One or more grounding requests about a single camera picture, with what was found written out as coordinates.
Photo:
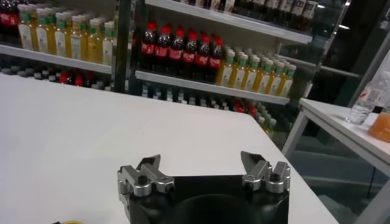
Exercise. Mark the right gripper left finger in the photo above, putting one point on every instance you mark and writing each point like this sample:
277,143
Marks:
143,182

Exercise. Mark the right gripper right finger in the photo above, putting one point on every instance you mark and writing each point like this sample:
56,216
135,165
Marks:
274,179

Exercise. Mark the red-cap cola bottle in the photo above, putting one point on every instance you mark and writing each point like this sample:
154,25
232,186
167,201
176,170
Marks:
162,51
176,54
189,57
148,48
253,111
239,107
79,80
202,60
9,18
64,78
215,62

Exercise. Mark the white side table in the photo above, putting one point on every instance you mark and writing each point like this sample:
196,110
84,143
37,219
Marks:
350,134

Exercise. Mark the orange juice bottle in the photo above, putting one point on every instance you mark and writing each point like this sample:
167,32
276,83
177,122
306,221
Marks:
381,126

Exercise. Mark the clear plastic water bottle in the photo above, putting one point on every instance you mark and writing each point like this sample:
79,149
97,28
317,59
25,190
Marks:
365,100

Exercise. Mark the white beverage display cabinet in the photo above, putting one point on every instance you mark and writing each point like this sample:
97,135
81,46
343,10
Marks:
268,41

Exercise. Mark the beige-label dark drink bottle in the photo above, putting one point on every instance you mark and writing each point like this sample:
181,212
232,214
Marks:
258,9
244,7

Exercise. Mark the green-cap dark tea bottle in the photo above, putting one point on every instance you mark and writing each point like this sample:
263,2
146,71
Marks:
214,4
229,5
199,3

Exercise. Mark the black cabinet centre post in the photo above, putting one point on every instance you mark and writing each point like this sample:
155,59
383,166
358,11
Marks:
122,45

